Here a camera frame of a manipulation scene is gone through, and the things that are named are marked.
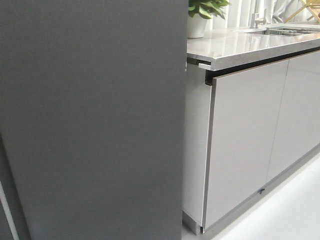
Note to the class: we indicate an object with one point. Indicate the dark grey fridge door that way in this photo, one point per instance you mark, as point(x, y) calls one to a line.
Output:
point(92, 96)
point(12, 219)

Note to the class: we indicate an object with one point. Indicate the grey kitchen counter cabinet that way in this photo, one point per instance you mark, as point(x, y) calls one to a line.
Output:
point(245, 131)

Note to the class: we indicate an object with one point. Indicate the grey stone countertop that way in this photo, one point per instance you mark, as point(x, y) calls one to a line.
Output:
point(220, 49)

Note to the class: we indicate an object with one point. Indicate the white plant pot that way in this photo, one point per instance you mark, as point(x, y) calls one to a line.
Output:
point(196, 26)

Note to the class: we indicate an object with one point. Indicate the green potted plant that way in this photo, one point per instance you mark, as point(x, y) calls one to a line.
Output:
point(206, 9)

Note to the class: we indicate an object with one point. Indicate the steel kitchen faucet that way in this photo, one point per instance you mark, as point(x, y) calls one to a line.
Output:
point(255, 16)

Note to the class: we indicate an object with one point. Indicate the stainless steel sink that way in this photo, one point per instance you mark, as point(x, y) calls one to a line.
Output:
point(283, 31)

